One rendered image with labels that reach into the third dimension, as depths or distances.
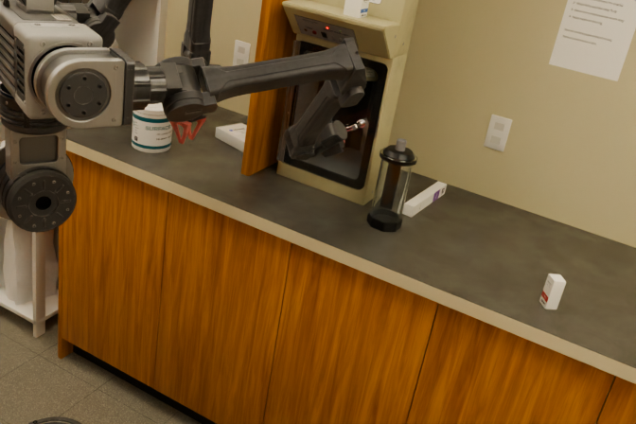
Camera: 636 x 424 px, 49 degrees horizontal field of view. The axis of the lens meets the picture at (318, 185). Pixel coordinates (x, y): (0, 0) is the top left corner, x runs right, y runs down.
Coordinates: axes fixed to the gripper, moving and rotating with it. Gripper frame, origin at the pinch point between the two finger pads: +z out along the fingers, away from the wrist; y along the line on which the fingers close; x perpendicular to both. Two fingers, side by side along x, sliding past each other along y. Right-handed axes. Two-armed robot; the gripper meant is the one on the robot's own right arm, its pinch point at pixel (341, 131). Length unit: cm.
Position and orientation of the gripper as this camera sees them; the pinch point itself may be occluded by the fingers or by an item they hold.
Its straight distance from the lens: 206.3
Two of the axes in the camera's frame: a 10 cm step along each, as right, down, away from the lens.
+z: 4.6, -2.9, 8.4
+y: -3.5, -9.3, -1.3
